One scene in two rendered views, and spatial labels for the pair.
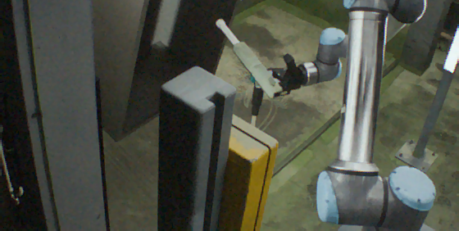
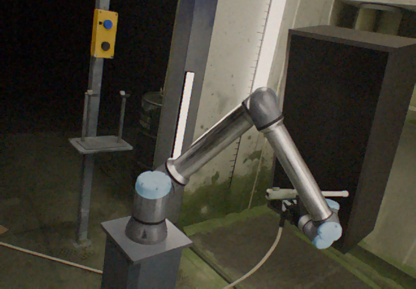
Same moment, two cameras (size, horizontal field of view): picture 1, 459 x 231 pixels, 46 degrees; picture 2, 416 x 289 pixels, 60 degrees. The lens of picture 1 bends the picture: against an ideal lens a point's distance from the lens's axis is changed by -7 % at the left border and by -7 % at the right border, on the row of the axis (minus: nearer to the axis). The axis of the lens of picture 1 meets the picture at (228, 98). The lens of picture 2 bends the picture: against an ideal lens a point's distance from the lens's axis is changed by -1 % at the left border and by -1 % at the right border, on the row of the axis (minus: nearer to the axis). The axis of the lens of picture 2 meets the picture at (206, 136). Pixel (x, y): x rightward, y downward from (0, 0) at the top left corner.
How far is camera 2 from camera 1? 254 cm
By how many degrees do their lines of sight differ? 89
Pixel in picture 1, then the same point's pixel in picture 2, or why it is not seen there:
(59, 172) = (168, 93)
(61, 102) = (175, 67)
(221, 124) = not seen: outside the picture
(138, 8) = not seen: hidden behind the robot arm
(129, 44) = not seen: hidden behind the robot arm
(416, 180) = (155, 180)
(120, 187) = (273, 260)
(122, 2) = (286, 119)
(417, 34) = not seen: outside the picture
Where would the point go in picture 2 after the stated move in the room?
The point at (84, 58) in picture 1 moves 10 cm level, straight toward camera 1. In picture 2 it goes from (182, 57) to (167, 54)
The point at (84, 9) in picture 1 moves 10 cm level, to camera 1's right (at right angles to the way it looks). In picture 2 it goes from (186, 39) to (181, 39)
